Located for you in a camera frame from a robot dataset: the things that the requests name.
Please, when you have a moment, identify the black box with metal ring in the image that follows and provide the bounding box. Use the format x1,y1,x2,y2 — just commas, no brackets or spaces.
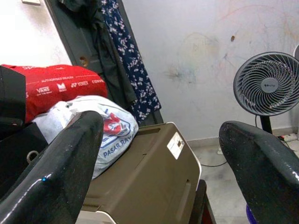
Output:
0,65,50,199

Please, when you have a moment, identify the dark floral garment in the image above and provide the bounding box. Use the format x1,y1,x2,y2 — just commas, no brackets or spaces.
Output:
100,0,162,123

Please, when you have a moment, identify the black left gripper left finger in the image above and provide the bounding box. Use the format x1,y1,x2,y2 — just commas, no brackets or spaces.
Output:
0,110,104,224

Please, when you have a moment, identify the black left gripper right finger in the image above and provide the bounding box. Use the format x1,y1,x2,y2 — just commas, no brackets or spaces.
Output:
219,120,299,224

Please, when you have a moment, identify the red bag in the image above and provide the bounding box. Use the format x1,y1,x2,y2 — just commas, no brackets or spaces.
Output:
1,64,108,123

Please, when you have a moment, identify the grey round floor fan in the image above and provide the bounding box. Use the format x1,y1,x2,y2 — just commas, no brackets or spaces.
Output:
233,51,299,135

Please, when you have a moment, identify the dark green hanging garment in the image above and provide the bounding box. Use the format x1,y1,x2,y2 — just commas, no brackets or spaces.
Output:
57,0,137,112

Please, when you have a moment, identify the dark olive storage box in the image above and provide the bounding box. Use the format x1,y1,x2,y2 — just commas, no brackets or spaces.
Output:
79,121,202,224

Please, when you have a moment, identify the white printed plastic bag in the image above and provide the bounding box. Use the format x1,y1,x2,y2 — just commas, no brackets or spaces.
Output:
31,95,140,180

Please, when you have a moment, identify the white power strip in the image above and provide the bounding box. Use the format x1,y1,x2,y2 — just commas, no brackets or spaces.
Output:
278,133,299,142

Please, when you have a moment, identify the black fan power cord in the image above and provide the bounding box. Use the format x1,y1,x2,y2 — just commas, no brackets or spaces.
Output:
199,161,227,168

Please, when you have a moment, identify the black metal stand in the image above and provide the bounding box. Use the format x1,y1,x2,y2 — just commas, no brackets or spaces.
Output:
190,179,217,224

